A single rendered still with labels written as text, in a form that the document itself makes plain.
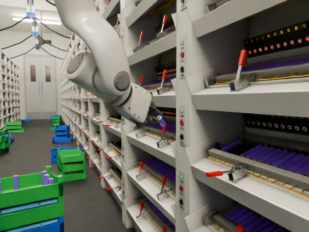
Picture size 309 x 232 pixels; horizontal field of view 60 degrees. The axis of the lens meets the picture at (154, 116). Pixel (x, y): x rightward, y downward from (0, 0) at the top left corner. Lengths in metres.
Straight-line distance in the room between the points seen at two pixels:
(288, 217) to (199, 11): 0.56
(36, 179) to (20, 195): 0.22
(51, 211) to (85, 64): 0.68
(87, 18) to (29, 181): 0.86
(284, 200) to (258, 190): 0.06
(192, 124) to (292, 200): 0.34
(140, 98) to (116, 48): 0.21
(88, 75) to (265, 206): 0.47
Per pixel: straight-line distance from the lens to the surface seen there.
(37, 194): 1.13
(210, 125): 0.80
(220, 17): 0.69
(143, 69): 1.46
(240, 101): 0.60
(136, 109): 0.77
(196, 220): 0.85
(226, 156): 0.71
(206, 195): 0.84
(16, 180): 1.26
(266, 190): 0.59
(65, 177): 2.46
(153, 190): 1.16
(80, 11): 0.66
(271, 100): 0.53
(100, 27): 0.63
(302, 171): 0.60
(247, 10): 0.62
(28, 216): 1.15
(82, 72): 0.66
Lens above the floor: 0.70
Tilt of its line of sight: 4 degrees down
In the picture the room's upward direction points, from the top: straight up
